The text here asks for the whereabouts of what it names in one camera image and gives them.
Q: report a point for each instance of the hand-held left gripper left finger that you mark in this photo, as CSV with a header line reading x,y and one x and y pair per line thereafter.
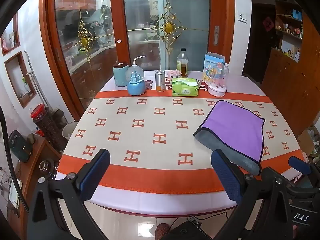
x,y
96,175

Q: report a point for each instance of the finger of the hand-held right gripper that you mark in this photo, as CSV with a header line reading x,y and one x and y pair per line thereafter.
x,y
298,163

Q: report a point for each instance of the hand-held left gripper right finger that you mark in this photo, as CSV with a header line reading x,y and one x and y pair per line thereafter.
x,y
226,177

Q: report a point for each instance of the purple and grey towel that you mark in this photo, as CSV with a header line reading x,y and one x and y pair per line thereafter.
x,y
232,125

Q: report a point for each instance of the cardboard box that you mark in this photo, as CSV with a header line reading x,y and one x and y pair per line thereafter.
x,y
305,142

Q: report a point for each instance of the round glass dish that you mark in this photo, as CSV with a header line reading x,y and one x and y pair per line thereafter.
x,y
47,167

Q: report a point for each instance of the black bag with zipper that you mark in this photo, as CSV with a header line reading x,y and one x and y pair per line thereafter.
x,y
192,230

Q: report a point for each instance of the wooden side cabinet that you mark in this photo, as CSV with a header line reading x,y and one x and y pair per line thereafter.
x,y
32,170

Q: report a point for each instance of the tall jar with red lid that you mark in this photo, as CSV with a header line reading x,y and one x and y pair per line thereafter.
x,y
50,127

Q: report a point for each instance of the orange patterned tablecloth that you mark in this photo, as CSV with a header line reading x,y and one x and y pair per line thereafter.
x,y
150,120

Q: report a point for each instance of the tall wooden shelf cabinet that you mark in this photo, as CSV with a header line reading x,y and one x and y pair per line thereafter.
x,y
290,85

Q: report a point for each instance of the black electronic device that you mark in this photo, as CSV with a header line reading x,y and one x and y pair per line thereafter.
x,y
20,146

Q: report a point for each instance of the clear cartoon water jug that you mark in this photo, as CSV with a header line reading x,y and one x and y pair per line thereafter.
x,y
218,82

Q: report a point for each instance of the blue castle snow globe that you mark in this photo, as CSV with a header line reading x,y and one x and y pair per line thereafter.
x,y
136,86

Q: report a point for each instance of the green tissue pack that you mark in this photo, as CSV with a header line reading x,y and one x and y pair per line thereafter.
x,y
186,88

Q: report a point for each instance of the teal canister with dark lid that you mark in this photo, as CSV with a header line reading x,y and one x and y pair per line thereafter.
x,y
120,76

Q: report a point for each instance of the silver metal can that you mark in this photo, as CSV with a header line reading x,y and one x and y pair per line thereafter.
x,y
160,81

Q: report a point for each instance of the pink pig figurine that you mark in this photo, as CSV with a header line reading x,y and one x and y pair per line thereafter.
x,y
174,73

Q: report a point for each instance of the blue printed carton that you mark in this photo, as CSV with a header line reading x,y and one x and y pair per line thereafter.
x,y
212,60

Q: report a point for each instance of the clear bottle with amber liquid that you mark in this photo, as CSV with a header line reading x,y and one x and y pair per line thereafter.
x,y
182,67

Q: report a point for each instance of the white bent tube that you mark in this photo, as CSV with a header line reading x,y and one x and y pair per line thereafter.
x,y
137,58

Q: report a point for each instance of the small gold door ornament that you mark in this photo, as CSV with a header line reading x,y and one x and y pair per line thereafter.
x,y
84,41

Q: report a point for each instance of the wood framed glass door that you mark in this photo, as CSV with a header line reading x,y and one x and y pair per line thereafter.
x,y
117,30

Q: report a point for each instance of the large gold door ornament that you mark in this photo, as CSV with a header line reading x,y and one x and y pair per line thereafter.
x,y
168,26

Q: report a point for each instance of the large wooden wall niche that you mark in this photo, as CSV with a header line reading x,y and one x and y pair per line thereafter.
x,y
12,80

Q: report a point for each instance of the red paper wall decoration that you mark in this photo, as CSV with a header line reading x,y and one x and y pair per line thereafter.
x,y
268,24

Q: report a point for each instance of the white wall switch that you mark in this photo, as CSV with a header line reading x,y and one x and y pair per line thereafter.
x,y
242,17

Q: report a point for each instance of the small wooden wall niche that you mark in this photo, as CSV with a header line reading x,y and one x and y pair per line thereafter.
x,y
11,33

